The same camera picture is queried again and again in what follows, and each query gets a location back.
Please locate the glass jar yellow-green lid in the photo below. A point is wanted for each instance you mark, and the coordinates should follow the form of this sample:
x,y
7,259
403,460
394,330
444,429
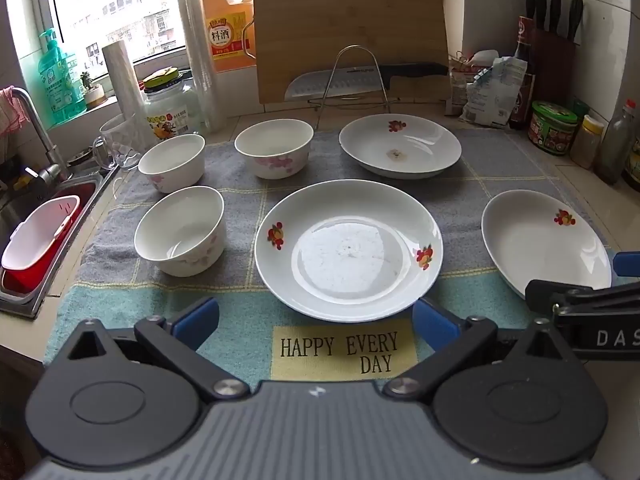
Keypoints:
x,y
167,115

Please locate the clear glass measuring cup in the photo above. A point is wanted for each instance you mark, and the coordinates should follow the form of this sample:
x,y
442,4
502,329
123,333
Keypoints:
x,y
117,145

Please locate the white plate with brown stain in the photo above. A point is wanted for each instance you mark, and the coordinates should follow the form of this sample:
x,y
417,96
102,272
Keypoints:
x,y
400,142

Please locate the bamboo cutting board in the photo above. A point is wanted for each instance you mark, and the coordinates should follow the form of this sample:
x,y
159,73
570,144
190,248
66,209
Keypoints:
x,y
350,20

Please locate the steel sink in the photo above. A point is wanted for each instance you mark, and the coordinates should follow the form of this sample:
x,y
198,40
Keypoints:
x,y
95,190

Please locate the grey blue checked dish mat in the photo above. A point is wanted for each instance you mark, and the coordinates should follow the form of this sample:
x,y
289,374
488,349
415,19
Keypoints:
x,y
240,200

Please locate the white plate near sink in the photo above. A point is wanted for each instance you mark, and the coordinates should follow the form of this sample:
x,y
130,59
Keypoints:
x,y
40,235

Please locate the small green-lid jar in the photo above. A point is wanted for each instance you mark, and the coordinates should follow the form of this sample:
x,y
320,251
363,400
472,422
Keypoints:
x,y
581,109

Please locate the dark soy sauce bottle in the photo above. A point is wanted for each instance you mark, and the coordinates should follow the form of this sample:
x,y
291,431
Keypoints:
x,y
522,40

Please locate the white printed bag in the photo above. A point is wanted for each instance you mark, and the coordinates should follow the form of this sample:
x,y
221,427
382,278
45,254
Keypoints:
x,y
492,95

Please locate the yellow-lid jar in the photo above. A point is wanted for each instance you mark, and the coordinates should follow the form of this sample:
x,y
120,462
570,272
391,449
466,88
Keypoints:
x,y
586,142

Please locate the pink cloth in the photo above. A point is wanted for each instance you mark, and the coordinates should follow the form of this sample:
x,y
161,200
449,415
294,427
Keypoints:
x,y
10,110

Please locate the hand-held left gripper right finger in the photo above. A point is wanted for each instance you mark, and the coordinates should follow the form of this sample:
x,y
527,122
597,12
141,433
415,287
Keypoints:
x,y
434,324

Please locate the red basin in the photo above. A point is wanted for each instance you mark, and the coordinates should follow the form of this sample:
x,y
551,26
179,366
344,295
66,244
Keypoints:
x,y
82,195

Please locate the red clipped bag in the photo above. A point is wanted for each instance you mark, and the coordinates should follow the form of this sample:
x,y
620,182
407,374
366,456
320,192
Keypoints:
x,y
456,90

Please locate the small potted plant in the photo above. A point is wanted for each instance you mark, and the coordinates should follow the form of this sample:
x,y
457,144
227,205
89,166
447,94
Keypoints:
x,y
94,92

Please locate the white plate two fruit prints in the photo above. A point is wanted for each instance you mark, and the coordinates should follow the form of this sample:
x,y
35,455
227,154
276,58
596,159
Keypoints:
x,y
350,255

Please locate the small clear plastic wrap roll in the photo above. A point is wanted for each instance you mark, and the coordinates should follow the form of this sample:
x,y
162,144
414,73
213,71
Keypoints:
x,y
122,90

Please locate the grey bottle red cap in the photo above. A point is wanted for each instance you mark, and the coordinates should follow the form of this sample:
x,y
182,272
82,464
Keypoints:
x,y
616,145

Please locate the steel faucet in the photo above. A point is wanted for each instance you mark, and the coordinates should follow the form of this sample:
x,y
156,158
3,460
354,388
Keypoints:
x,y
35,115

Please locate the white bowl pink flower print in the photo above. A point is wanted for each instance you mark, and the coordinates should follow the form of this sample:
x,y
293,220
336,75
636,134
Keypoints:
x,y
180,230
274,145
172,160

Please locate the green detergent bottle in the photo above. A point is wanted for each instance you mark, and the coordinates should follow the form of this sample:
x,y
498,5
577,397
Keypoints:
x,y
55,85

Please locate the large clear plastic wrap roll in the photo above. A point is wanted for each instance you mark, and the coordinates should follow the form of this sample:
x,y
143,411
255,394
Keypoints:
x,y
197,60

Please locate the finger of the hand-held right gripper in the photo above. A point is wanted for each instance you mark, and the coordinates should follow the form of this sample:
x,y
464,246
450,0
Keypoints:
x,y
627,263
540,290

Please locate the orange cooking wine jug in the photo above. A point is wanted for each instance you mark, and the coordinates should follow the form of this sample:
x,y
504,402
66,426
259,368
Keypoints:
x,y
227,15

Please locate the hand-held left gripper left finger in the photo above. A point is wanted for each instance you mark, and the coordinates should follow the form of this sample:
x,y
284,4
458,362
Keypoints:
x,y
197,320

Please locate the window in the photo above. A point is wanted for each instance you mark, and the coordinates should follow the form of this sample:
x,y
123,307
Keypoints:
x,y
125,5

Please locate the large green-lid sauce jar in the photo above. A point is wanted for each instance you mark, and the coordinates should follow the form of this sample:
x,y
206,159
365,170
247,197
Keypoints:
x,y
552,130

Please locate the white plate one fruit print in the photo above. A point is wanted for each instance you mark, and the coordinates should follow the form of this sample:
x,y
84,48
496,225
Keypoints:
x,y
535,240

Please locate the dark wooden knife block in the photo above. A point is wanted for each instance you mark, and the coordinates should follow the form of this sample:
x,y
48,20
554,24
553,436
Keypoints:
x,y
555,65

